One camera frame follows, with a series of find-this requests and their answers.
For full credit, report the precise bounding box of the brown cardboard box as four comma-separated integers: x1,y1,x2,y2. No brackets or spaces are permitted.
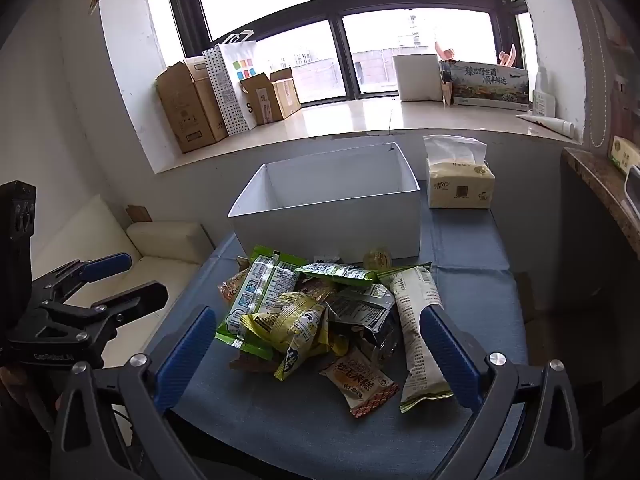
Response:
156,62,217,154

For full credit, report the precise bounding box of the stone counter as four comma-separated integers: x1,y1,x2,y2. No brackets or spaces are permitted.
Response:
560,146,640,261

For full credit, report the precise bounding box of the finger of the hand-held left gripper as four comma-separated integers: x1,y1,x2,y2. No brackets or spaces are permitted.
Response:
32,252,133,302
40,282,169,342

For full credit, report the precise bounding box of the white cardboard box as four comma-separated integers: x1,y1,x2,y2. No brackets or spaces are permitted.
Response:
227,141,422,263

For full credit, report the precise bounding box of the beaded blind cord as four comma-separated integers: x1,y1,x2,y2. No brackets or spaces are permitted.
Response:
589,0,610,150

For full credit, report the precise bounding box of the plain white box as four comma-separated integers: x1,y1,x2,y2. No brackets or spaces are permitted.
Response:
392,54,444,102

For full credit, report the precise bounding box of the green white carton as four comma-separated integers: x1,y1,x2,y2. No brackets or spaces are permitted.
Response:
609,136,640,175

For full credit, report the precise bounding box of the black and yellow snack bag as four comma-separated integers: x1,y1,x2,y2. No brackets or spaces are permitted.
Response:
327,284,402,366

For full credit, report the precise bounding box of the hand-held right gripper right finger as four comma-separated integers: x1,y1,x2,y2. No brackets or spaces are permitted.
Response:
420,305,586,480

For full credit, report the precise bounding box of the yellow cartoon cookie packet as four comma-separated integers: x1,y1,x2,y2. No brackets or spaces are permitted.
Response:
240,292,331,356

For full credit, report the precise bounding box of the blue tablecloth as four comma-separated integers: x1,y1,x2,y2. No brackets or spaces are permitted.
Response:
142,205,529,463

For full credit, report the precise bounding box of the open cardboard box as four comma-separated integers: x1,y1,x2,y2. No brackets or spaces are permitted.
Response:
239,67,303,127

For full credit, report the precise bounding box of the white sofa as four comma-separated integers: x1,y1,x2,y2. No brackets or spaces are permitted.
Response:
30,195,216,368

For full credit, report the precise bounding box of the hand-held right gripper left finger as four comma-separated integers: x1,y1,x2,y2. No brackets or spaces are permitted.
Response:
50,305,217,480

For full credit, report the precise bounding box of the small orange snack packet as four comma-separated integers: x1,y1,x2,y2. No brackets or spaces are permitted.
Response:
217,255,251,303

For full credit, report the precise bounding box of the white tube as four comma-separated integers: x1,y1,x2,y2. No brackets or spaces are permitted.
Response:
516,112,576,137

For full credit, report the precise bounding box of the tissue pack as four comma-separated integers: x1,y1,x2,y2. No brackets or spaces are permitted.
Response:
422,135,496,209

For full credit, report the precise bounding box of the flat yellow snack packet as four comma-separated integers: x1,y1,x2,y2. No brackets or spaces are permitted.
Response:
272,332,351,382

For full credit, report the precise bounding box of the thin green snack packet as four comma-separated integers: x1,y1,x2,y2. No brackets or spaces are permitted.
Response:
295,261,381,286

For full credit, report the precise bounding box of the clear jelly cup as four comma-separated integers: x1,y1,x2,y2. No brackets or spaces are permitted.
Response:
362,245,394,271

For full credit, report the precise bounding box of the beige cardboard box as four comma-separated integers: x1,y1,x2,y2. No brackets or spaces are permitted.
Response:
184,56,230,143

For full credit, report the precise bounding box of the long white green snack packet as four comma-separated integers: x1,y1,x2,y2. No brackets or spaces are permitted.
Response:
377,262,455,414

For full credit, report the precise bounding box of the dotted white paper bag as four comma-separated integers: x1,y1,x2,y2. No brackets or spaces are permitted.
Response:
202,30,259,136

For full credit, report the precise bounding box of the black window frame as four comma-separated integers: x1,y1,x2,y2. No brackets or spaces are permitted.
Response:
161,0,532,107

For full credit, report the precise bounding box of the printed landscape box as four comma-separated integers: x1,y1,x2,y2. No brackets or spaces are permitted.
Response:
446,60,531,112

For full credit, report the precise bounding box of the white bottle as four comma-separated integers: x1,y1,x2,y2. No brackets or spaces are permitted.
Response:
532,71,556,117

